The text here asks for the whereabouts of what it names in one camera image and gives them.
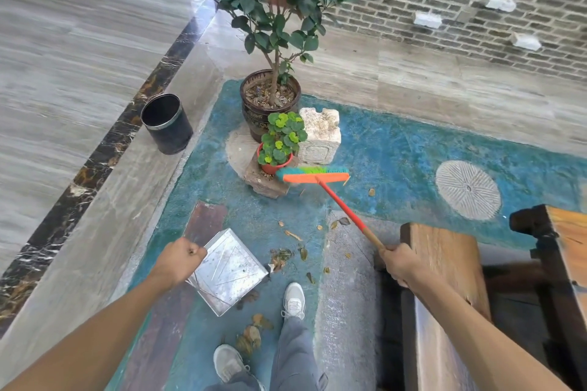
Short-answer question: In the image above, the person's right hand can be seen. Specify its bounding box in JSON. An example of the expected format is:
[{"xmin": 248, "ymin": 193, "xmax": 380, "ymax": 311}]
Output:
[{"xmin": 378, "ymin": 243, "xmax": 427, "ymax": 288}]

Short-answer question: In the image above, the person's left hand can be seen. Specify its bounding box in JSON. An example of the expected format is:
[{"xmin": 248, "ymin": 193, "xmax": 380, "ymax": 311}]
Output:
[{"xmin": 149, "ymin": 237, "xmax": 208, "ymax": 291}]

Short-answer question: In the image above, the square metal dustpan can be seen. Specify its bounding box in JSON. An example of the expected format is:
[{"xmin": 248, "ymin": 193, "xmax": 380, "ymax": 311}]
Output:
[{"xmin": 185, "ymin": 228, "xmax": 269, "ymax": 317}]

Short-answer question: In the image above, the pile of dry leaves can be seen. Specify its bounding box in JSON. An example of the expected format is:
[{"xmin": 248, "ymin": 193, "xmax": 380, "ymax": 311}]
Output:
[{"xmin": 234, "ymin": 175, "xmax": 377, "ymax": 357}]

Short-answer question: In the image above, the orange broom with wooden handle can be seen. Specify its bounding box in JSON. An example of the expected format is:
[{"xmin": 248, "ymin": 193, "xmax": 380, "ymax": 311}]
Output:
[{"xmin": 275, "ymin": 166, "xmax": 387, "ymax": 252}]

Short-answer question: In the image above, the black waste bin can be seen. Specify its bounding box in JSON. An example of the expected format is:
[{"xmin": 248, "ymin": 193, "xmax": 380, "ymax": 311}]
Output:
[{"xmin": 141, "ymin": 93, "xmax": 194, "ymax": 156}]

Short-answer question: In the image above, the person's right forearm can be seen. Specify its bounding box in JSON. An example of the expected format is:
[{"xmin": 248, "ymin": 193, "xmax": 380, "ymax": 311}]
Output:
[{"xmin": 408, "ymin": 266, "xmax": 574, "ymax": 391}]

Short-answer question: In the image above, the person's left forearm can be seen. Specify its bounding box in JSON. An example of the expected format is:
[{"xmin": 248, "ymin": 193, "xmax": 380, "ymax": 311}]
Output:
[{"xmin": 2, "ymin": 274, "xmax": 177, "ymax": 391}]

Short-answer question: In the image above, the person's right white shoe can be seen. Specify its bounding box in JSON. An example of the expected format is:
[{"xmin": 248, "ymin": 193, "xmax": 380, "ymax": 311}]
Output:
[{"xmin": 280, "ymin": 282, "xmax": 307, "ymax": 321}]

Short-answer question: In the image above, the person's white shoe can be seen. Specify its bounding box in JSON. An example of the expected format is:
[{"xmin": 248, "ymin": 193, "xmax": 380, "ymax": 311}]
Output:
[
  {"xmin": 213, "ymin": 343, "xmax": 251, "ymax": 383},
  {"xmin": 280, "ymin": 282, "xmax": 307, "ymax": 321}
]

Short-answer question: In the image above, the person's left white shoe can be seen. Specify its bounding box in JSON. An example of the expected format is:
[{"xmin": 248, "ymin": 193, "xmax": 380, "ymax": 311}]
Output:
[{"xmin": 213, "ymin": 343, "xmax": 251, "ymax": 383}]

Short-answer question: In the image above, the person's left leg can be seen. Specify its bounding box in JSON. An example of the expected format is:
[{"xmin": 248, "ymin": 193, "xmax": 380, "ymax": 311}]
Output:
[{"xmin": 204, "ymin": 372, "xmax": 267, "ymax": 391}]

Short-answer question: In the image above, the person's leg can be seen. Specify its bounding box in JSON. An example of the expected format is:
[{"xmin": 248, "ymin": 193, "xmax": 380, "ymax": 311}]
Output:
[
  {"xmin": 204, "ymin": 372, "xmax": 267, "ymax": 391},
  {"xmin": 269, "ymin": 316, "xmax": 329, "ymax": 391}
]

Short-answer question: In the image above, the person's right leg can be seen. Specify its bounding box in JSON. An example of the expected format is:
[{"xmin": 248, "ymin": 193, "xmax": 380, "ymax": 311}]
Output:
[{"xmin": 269, "ymin": 316, "xmax": 329, "ymax": 391}]

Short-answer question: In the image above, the dark burnt wooden stool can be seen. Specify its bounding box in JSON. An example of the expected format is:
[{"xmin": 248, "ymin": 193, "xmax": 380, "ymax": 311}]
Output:
[{"xmin": 374, "ymin": 222, "xmax": 494, "ymax": 391}]

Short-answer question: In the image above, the round carved stone disc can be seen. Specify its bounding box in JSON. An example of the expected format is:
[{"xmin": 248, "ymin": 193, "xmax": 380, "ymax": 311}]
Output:
[{"xmin": 434, "ymin": 160, "xmax": 503, "ymax": 221}]

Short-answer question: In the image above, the brown stone block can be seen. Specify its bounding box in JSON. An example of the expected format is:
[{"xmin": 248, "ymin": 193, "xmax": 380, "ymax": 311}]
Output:
[{"xmin": 243, "ymin": 155, "xmax": 299, "ymax": 199}]

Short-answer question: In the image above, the pale round stone slab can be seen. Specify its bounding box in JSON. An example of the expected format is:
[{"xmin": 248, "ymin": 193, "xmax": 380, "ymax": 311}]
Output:
[{"xmin": 224, "ymin": 125, "xmax": 257, "ymax": 181}]

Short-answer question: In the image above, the small red flower pot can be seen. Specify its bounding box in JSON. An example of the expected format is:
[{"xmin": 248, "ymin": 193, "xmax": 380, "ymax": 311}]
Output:
[{"xmin": 256, "ymin": 143, "xmax": 294, "ymax": 175}]

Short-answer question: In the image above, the white carved stone block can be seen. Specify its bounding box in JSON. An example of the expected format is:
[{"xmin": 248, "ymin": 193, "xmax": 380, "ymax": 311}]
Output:
[{"xmin": 298, "ymin": 106, "xmax": 342, "ymax": 166}]

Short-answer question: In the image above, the dark glazed plant pot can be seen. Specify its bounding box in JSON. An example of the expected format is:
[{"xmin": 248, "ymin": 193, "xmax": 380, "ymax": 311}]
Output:
[{"xmin": 240, "ymin": 68, "xmax": 302, "ymax": 143}]

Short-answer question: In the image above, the small plant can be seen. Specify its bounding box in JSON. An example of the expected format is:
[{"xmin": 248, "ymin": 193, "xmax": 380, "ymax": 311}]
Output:
[{"xmin": 256, "ymin": 111, "xmax": 309, "ymax": 166}]

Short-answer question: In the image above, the large rustic wooden table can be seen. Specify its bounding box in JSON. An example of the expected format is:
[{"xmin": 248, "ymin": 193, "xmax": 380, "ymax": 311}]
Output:
[{"xmin": 481, "ymin": 204, "xmax": 587, "ymax": 391}]

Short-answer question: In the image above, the green leafy potted tree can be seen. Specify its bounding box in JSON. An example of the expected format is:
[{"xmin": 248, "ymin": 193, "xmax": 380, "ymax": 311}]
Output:
[{"xmin": 150, "ymin": 0, "xmax": 356, "ymax": 108}]

